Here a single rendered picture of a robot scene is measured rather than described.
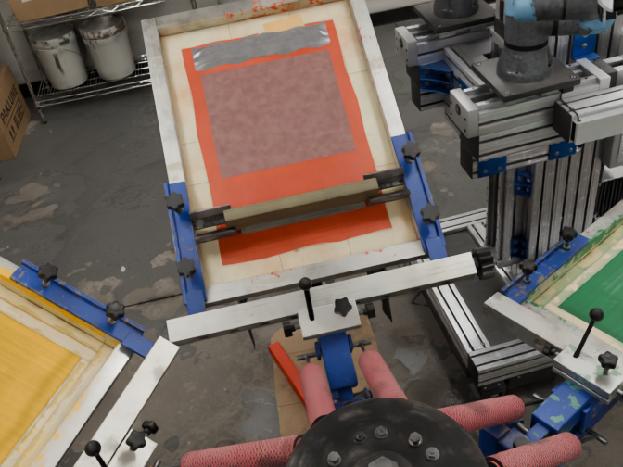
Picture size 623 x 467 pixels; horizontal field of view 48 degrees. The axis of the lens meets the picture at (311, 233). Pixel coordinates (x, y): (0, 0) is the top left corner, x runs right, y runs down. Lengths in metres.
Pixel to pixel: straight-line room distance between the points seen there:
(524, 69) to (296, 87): 0.63
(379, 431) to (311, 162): 0.83
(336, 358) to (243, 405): 1.39
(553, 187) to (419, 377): 0.90
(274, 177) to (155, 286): 1.84
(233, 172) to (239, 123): 0.14
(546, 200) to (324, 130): 1.07
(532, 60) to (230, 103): 0.82
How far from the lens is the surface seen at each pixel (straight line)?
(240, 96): 1.83
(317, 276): 1.59
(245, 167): 1.73
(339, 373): 1.49
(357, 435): 1.09
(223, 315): 1.53
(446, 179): 3.82
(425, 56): 2.45
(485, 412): 1.33
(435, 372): 2.85
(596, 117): 2.07
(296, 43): 1.90
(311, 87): 1.83
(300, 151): 1.74
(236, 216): 1.57
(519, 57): 2.02
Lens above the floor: 2.22
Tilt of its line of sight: 39 degrees down
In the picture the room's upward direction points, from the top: 10 degrees counter-clockwise
